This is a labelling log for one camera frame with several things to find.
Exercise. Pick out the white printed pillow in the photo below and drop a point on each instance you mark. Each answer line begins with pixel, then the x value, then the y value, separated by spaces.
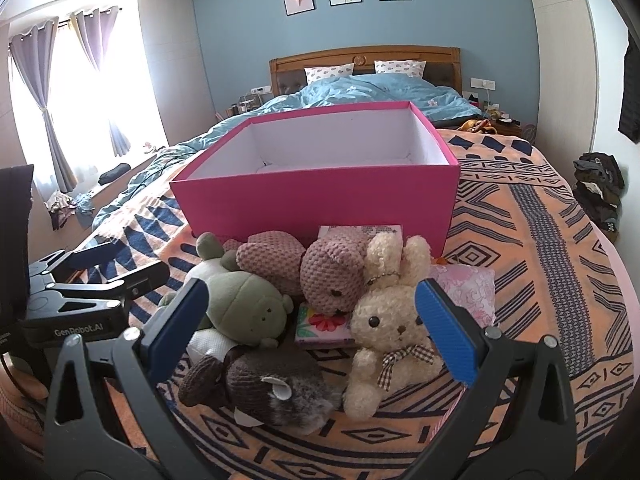
pixel 400 67
pixel 327 72

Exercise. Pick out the black jacket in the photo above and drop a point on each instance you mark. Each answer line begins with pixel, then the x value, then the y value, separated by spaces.
pixel 631 95

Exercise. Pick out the pink knitted cloth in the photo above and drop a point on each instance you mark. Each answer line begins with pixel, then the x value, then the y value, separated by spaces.
pixel 325 275

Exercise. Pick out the clothes heap by window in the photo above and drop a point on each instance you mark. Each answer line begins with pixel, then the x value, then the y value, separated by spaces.
pixel 67 207

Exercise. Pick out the pink floral pouch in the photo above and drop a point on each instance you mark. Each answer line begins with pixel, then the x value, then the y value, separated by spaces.
pixel 467 290

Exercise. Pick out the white wall socket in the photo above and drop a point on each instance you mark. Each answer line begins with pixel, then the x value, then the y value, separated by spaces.
pixel 260 90
pixel 482 84

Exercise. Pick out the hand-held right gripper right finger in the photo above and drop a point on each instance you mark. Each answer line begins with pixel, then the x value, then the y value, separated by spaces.
pixel 445 330

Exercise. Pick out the black item on windowsill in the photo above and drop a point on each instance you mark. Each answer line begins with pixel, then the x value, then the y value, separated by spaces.
pixel 114 174

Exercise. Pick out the purple curtain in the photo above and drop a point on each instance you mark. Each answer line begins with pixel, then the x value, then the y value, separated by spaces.
pixel 45 110
pixel 107 85

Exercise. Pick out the brown koala plush toy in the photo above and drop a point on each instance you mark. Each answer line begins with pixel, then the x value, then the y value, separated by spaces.
pixel 265 385

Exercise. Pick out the black cloth on bed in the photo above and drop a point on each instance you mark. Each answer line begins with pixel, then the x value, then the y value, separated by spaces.
pixel 455 123

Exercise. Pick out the small orange toy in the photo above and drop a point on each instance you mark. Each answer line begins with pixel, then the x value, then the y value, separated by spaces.
pixel 440 260

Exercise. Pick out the yellow toy on bed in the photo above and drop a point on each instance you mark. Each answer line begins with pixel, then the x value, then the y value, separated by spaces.
pixel 475 126

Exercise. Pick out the green plush toy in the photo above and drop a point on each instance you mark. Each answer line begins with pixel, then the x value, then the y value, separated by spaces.
pixel 245 305

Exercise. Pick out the wooden headboard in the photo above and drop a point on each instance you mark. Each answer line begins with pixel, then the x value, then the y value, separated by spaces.
pixel 360 55

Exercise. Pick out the bedside table with clutter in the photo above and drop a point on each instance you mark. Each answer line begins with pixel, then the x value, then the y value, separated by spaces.
pixel 505 125

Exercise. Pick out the blue duvet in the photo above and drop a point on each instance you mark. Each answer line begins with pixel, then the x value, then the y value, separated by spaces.
pixel 350 92

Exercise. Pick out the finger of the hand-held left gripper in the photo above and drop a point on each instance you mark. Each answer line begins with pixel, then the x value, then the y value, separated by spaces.
pixel 80 257
pixel 140 280

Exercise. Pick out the floral tissue pack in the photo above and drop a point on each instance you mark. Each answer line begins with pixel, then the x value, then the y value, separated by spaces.
pixel 320 327

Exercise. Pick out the cream rabbit plush toy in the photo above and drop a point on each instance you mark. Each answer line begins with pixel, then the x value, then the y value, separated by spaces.
pixel 385 320

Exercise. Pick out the cream wardrobe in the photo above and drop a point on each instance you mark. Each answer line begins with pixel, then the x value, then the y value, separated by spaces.
pixel 560 50

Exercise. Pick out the person's left forearm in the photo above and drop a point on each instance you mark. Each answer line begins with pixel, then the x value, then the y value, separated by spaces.
pixel 22 420

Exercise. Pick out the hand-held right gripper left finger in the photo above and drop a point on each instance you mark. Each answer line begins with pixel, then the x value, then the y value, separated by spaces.
pixel 180 320

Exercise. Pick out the pile of dark clothes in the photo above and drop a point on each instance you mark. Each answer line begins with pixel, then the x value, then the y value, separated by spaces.
pixel 597 190

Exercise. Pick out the orange patterned blanket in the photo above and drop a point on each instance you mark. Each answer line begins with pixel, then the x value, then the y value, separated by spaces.
pixel 525 260

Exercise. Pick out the pink cardboard box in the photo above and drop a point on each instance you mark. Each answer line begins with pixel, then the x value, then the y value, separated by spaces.
pixel 320 200

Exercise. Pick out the bedside shelf with bottles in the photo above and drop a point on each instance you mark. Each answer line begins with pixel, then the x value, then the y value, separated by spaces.
pixel 242 105

